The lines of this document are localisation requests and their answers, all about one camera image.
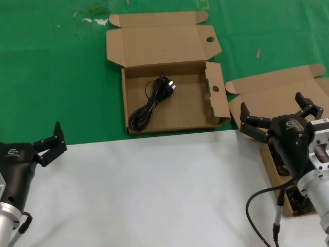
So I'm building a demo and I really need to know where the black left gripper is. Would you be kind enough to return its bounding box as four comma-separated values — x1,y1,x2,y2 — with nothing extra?
0,121,68,210

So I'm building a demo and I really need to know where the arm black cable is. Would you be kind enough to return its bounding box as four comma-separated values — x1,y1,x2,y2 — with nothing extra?
245,172,304,247
6,211,33,247

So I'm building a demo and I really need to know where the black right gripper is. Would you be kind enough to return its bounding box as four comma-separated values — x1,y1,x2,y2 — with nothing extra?
240,91,324,176

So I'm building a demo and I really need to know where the clear plastic bag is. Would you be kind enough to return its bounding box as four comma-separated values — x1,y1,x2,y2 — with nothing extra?
73,2,110,26

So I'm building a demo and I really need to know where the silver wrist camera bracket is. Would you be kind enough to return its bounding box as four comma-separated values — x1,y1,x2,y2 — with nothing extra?
307,117,329,172

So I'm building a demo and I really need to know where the green table cloth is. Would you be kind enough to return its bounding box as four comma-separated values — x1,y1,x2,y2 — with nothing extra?
0,0,329,145

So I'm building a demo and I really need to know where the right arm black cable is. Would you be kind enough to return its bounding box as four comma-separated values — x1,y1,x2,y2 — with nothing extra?
245,172,304,247

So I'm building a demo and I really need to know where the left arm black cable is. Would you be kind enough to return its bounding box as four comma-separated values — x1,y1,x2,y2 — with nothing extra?
6,211,33,247

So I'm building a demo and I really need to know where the black power cord with plug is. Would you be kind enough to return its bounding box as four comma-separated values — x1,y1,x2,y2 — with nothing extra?
128,74,177,129

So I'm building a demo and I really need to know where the open brown cardboard box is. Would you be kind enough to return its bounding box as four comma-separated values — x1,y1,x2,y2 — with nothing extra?
225,64,329,218
106,11,231,136

